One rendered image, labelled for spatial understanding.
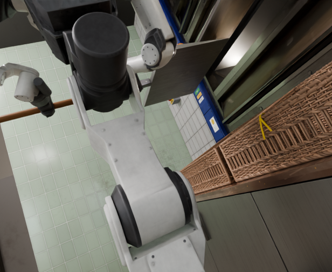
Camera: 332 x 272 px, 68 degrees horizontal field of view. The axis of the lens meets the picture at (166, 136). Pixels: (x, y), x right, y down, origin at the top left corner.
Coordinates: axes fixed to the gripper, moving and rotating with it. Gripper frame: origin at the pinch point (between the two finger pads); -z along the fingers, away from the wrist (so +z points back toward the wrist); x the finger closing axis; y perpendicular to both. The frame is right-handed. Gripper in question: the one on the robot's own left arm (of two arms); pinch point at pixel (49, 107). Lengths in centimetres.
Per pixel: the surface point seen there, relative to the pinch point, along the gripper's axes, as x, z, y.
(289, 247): 83, 44, 57
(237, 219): 75, 23, 54
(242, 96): 21, -20, 103
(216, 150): 50, 19, 60
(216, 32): -16, -5, 99
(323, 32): 26, 40, 109
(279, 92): 33, 6, 107
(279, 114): 51, 57, 64
